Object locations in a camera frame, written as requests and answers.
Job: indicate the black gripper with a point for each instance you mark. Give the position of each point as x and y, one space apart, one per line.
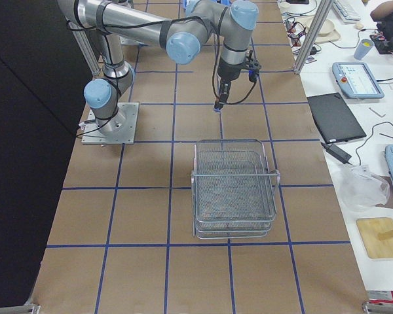
228 72

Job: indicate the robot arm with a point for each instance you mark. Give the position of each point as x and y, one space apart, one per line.
182 40

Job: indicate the black laptop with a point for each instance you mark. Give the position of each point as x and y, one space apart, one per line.
333 118

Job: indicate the beige tray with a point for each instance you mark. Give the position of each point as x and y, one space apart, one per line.
327 33

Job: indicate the power adapter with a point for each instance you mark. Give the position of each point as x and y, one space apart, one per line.
337 152

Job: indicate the grey cup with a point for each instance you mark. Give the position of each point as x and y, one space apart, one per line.
363 47

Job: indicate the clear plastic bag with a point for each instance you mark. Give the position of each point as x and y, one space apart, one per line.
358 187

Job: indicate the wire mesh shelf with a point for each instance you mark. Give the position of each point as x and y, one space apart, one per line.
232 189

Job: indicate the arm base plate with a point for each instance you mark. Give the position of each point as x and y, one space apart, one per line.
120 129

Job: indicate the aluminium frame post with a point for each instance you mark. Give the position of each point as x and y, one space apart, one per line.
315 26

